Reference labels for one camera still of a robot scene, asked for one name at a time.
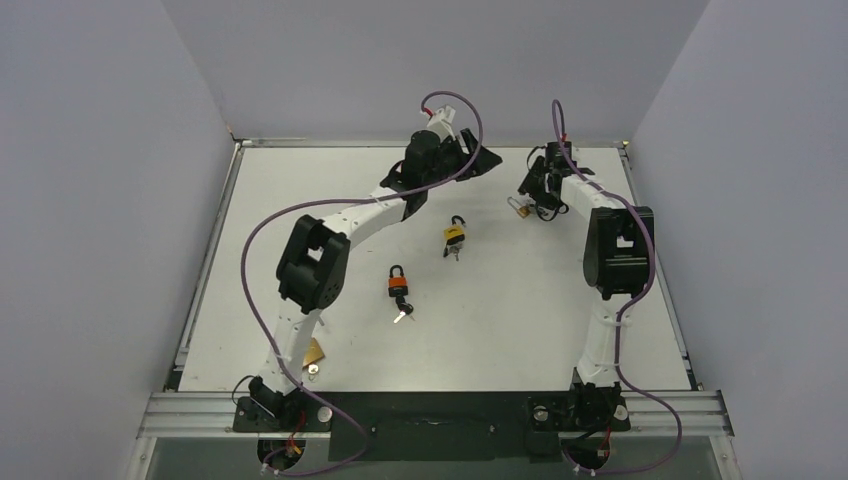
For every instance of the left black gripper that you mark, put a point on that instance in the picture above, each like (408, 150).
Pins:
(482, 163)

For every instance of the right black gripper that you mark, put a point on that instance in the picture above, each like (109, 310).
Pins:
(536, 187)

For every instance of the small brass padlock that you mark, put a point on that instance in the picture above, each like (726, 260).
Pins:
(521, 205)

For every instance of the yellow padlock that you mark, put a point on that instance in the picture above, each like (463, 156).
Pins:
(455, 233)

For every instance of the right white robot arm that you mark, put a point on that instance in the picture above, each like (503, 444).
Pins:
(617, 265)

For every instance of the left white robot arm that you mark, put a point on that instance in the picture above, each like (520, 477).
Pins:
(312, 269)

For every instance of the key of large padlock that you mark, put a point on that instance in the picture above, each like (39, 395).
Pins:
(313, 371)

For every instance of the orange padlock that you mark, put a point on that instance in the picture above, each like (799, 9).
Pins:
(397, 285)

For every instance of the keys of orange padlock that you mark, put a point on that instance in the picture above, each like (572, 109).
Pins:
(405, 309)

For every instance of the large brass padlock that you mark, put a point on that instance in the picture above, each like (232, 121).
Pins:
(313, 354)

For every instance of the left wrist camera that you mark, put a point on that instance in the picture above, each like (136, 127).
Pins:
(441, 123)

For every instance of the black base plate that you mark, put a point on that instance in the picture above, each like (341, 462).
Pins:
(439, 426)

